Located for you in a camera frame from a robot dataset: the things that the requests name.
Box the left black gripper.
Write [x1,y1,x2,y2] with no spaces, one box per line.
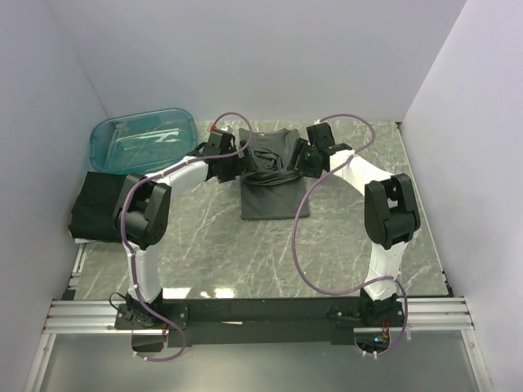
[218,140,258,184]

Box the grey t-shirt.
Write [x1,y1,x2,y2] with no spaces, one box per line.
[239,128,311,221]

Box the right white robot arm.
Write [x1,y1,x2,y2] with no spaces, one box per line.
[289,122,421,326]

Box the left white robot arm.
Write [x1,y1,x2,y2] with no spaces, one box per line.
[114,127,256,328]

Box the teal plastic bin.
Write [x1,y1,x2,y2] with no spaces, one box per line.
[90,109,198,174]

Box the folded black t-shirt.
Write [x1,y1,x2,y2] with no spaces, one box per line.
[68,171,126,243]

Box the black base beam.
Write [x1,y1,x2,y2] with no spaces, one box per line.
[114,296,405,348]

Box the aluminium frame rail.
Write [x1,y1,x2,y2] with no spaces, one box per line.
[40,244,477,336]

